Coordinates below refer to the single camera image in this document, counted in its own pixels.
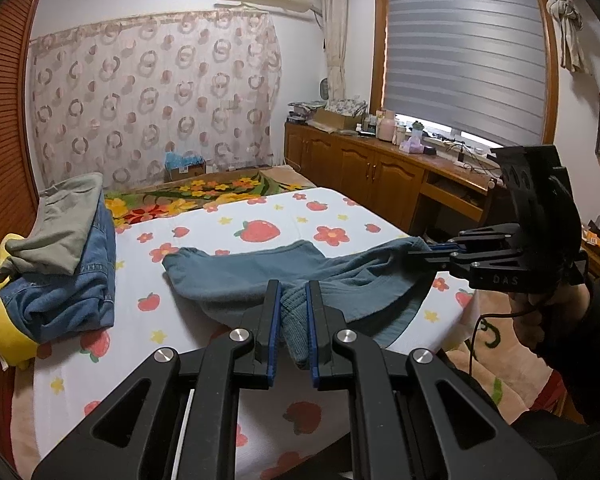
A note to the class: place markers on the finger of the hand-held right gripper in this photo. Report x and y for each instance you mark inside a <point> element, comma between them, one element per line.
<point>485,234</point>
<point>430,257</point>

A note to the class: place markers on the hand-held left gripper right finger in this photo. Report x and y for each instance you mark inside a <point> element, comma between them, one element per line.
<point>311,330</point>

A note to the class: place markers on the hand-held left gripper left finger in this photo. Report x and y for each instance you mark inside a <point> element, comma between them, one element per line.
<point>275,330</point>

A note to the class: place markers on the blue-grey pants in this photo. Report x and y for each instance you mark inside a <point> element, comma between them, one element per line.
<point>240,275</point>

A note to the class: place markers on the grey-green pants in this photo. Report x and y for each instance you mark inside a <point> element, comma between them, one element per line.
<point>60,230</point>

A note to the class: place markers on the person's right hand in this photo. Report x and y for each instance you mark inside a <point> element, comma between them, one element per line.
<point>535,320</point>

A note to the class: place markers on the wooden cabinet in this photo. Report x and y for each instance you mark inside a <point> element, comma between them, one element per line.
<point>380,170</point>

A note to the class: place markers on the pink tissue pack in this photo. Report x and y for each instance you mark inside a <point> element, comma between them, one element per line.
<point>411,146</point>

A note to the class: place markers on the strawberry print bed sheet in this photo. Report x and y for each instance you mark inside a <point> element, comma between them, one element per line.
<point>280,210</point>

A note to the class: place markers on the green-capped bottle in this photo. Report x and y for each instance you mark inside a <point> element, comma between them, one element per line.
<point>418,129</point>

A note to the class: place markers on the pink bottle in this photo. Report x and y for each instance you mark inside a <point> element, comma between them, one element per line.
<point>386,127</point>

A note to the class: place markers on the open cardboard box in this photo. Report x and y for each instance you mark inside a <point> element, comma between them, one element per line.
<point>335,120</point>

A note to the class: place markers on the floral cloth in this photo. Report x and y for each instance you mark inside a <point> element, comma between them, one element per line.
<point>347,106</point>

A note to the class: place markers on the grey window blind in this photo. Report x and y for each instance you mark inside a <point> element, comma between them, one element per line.
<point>465,60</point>

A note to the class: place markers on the beige window curtain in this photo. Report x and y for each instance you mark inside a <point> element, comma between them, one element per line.
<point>335,35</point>
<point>570,30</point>

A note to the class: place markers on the blue plastic bag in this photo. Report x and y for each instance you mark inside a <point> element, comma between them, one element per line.
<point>180,160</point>

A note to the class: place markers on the stack of folded cloths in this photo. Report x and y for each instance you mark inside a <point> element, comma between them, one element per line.
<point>302,110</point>

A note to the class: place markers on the small grey oval device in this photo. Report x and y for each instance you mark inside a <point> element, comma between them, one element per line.
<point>325,88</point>

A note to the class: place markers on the blue denim jeans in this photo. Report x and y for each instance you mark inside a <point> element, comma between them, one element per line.
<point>65,300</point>

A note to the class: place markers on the person's dark clothing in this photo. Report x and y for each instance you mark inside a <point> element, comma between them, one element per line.
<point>580,450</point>

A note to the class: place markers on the circle patterned curtain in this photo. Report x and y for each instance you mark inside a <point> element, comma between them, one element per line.
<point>155,100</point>

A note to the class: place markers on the yellow plush toy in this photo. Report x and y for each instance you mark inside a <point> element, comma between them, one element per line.
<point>5,335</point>

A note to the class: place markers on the wooden louvered wardrobe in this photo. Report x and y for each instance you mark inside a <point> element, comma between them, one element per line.
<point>5,135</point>

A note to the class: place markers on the wooden window frame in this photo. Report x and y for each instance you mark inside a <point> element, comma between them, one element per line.
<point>378,60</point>

